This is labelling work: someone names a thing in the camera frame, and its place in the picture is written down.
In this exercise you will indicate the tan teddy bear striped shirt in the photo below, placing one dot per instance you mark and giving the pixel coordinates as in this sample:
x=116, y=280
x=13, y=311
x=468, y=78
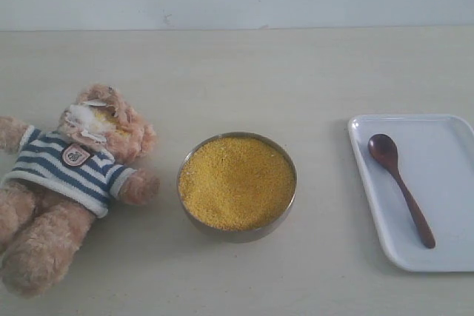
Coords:
x=64, y=180

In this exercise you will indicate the white rectangular plastic tray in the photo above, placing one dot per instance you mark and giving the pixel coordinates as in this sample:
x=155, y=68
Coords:
x=435, y=158

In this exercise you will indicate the yellow millet grains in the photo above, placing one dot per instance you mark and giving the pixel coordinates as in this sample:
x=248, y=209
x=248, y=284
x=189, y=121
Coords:
x=237, y=179

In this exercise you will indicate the metal bowl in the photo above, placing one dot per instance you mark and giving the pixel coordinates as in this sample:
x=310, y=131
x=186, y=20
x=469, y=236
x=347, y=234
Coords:
x=237, y=232

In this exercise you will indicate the brown wooden spoon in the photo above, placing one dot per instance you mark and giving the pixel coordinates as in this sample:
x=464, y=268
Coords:
x=385, y=152

